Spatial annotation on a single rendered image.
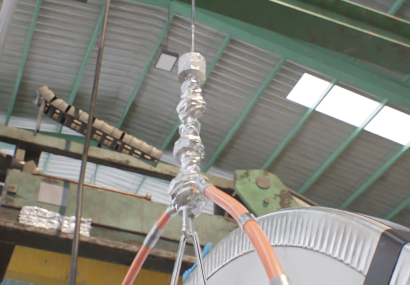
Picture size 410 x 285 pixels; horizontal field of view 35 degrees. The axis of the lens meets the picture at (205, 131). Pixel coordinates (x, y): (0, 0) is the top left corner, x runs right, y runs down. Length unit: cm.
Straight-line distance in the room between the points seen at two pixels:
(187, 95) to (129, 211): 91
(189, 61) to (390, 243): 40
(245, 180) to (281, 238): 112
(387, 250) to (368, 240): 3
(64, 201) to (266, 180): 59
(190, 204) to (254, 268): 14
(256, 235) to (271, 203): 134
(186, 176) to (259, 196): 113
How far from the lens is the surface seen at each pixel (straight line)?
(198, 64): 85
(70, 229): 161
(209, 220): 176
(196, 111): 79
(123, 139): 182
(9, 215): 161
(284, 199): 186
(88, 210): 165
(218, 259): 92
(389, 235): 57
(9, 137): 175
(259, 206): 182
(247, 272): 82
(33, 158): 179
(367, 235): 60
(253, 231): 51
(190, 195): 71
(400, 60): 413
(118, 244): 162
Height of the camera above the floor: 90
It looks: 39 degrees up
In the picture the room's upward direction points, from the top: straight up
